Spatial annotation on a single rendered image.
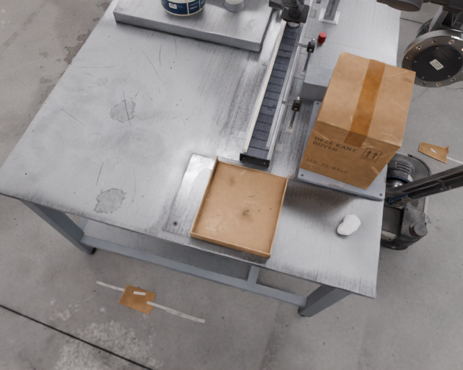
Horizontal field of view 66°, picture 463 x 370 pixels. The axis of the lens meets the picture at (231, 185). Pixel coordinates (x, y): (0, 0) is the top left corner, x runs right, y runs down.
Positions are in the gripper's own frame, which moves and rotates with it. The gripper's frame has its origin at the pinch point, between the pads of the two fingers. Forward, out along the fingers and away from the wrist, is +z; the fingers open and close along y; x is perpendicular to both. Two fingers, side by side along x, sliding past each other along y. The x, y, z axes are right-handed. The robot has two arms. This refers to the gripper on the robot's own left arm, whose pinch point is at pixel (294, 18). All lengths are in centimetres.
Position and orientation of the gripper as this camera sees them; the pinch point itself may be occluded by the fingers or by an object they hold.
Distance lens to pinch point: 165.8
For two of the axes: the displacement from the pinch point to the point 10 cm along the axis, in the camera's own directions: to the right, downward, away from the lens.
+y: -9.7, -2.4, 0.9
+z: 1.3, -1.7, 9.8
